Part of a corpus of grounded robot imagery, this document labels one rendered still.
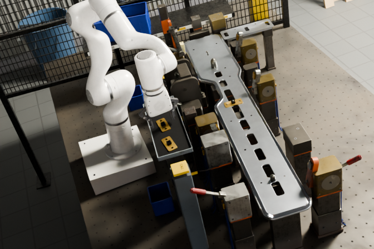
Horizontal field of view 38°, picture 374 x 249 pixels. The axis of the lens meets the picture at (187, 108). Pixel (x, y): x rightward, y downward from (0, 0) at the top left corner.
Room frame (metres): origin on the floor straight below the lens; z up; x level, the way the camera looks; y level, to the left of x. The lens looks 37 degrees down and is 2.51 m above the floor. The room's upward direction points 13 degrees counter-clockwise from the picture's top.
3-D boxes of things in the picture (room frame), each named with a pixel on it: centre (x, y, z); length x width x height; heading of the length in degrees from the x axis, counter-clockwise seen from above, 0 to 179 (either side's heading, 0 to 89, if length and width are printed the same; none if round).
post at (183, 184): (1.46, 0.07, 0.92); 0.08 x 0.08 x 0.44; 5
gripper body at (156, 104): (1.72, 0.11, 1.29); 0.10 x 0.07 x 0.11; 104
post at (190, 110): (1.86, -0.01, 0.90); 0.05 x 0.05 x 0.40; 5
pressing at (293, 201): (1.96, -0.22, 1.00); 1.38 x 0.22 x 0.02; 5
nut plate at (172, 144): (1.60, 0.10, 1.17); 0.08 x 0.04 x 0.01; 17
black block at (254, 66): (2.26, -0.38, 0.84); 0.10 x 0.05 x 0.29; 95
